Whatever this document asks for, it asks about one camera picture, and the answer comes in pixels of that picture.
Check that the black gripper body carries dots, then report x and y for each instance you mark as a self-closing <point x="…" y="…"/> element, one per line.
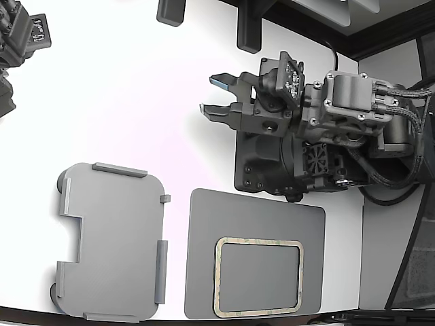
<point x="272" y="119"/>

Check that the grey holder with black legs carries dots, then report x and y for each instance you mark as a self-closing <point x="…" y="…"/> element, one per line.
<point x="115" y="237"/>

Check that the tall black bracket foot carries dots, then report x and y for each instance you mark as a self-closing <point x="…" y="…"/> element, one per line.
<point x="249" y="30"/>

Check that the beige adhesive rectangular frame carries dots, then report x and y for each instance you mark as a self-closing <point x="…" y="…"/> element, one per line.
<point x="217" y="271"/>

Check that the dark ledge frame structure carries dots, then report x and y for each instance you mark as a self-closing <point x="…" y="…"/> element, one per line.
<point x="374" y="40"/>

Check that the grey rectangular mat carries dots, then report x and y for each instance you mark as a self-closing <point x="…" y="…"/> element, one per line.
<point x="204" y="237"/>

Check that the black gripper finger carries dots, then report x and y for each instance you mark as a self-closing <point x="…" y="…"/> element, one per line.
<point x="244" y="86"/>
<point x="238" y="115"/>

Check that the short black bracket foot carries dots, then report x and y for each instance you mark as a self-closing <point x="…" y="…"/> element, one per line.
<point x="171" y="12"/>

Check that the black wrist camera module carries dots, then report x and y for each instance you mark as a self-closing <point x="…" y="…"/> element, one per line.
<point x="289" y="78"/>

